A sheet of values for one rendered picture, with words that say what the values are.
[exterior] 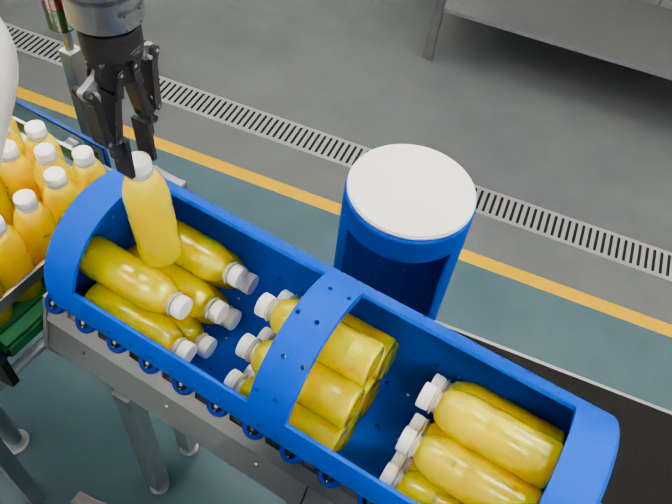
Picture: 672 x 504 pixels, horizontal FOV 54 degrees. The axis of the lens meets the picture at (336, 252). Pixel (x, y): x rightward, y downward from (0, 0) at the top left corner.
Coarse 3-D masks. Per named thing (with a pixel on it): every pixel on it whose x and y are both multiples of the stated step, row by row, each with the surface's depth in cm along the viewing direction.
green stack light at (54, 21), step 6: (48, 12) 138; (54, 12) 138; (60, 12) 138; (48, 18) 140; (54, 18) 139; (60, 18) 139; (48, 24) 141; (54, 24) 140; (60, 24) 140; (66, 24) 141; (54, 30) 141; (60, 30) 141; (66, 30) 142; (72, 30) 142
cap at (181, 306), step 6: (174, 300) 105; (180, 300) 105; (186, 300) 106; (192, 300) 107; (174, 306) 105; (180, 306) 105; (186, 306) 106; (174, 312) 105; (180, 312) 105; (186, 312) 108; (180, 318) 106
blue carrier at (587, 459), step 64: (64, 256) 103; (256, 256) 121; (256, 320) 123; (320, 320) 93; (384, 320) 113; (192, 384) 101; (256, 384) 94; (384, 384) 116; (512, 384) 106; (320, 448) 92; (384, 448) 111; (576, 448) 85
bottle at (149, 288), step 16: (96, 240) 110; (96, 256) 108; (112, 256) 108; (128, 256) 108; (96, 272) 108; (112, 272) 107; (128, 272) 106; (144, 272) 106; (160, 272) 107; (112, 288) 108; (128, 288) 106; (144, 288) 105; (160, 288) 105; (176, 288) 108; (144, 304) 106; (160, 304) 105
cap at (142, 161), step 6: (132, 156) 95; (138, 156) 95; (144, 156) 95; (138, 162) 94; (144, 162) 94; (150, 162) 95; (138, 168) 94; (144, 168) 94; (150, 168) 95; (138, 174) 94; (144, 174) 95
